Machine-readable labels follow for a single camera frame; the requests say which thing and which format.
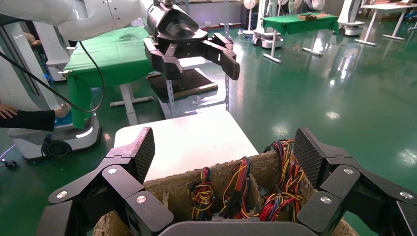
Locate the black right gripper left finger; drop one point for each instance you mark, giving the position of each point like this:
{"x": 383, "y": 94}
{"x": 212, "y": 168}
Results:
{"x": 84, "y": 198}

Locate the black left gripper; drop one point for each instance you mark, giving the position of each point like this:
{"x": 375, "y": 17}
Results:
{"x": 171, "y": 26}

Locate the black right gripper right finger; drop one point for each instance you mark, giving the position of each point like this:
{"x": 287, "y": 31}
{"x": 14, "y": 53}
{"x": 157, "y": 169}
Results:
{"x": 351, "y": 195}

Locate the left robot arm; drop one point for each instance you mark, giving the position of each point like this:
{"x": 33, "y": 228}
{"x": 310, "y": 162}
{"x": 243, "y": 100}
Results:
{"x": 81, "y": 18}

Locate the black-sleeved person forearm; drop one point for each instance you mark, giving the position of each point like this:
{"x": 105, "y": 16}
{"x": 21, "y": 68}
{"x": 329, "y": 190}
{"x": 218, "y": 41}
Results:
{"x": 29, "y": 120}

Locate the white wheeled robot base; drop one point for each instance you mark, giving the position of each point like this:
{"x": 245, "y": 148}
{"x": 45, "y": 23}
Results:
{"x": 65, "y": 138}

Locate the person bare hand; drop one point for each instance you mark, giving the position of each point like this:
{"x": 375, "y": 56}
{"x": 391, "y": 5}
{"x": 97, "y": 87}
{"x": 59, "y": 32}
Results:
{"x": 7, "y": 111}
{"x": 62, "y": 110}

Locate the metal shelf rack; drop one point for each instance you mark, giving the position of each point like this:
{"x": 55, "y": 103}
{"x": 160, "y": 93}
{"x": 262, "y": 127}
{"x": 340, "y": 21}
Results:
{"x": 182, "y": 106}

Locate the power supply in box top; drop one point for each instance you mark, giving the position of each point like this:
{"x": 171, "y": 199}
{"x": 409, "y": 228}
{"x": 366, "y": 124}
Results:
{"x": 283, "y": 195}

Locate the power supply in box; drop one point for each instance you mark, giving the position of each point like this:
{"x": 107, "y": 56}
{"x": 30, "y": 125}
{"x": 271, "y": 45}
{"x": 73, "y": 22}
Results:
{"x": 283, "y": 195}
{"x": 236, "y": 192}
{"x": 202, "y": 195}

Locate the white standing fan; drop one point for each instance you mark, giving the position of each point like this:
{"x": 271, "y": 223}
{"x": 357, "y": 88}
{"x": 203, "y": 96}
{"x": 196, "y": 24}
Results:
{"x": 250, "y": 16}

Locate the white robot with round base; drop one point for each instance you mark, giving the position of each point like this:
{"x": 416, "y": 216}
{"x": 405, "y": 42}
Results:
{"x": 267, "y": 37}

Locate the blue cloth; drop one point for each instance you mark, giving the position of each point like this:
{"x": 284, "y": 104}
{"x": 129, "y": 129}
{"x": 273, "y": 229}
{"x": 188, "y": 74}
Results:
{"x": 64, "y": 121}

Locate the small black floor object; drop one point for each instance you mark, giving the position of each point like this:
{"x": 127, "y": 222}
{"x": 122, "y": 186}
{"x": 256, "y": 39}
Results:
{"x": 11, "y": 164}

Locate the large green table cloth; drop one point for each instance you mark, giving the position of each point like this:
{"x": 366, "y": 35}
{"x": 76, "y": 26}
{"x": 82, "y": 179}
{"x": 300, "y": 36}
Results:
{"x": 110, "y": 58}

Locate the brown cardboard divider box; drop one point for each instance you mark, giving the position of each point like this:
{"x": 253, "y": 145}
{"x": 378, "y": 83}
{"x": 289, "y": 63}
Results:
{"x": 176, "y": 192}

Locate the small green cloth table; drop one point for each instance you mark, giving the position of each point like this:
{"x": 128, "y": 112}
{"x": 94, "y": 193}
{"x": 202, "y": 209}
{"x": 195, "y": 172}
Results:
{"x": 299, "y": 24}

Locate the power supply in box middle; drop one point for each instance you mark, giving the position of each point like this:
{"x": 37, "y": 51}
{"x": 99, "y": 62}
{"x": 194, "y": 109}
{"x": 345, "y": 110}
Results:
{"x": 236, "y": 192}

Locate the power supply in box bottom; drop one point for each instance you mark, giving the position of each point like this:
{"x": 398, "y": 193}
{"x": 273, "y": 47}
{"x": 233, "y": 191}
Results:
{"x": 202, "y": 195}

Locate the brown cardboard pieces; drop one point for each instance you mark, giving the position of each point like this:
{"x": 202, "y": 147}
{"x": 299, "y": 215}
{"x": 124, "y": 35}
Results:
{"x": 312, "y": 16}

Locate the white robot torso column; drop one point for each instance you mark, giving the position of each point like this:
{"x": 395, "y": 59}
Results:
{"x": 19, "y": 75}

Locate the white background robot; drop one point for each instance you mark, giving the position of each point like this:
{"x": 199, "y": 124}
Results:
{"x": 52, "y": 49}

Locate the white robot beside white table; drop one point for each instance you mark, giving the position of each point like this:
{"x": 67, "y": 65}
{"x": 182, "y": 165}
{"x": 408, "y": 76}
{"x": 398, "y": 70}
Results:
{"x": 351, "y": 22}

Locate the white desk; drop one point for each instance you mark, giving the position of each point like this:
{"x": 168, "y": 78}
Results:
{"x": 391, "y": 7}

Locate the white table leg frame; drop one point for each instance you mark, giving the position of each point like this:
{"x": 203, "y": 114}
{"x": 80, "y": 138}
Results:
{"x": 128, "y": 101}

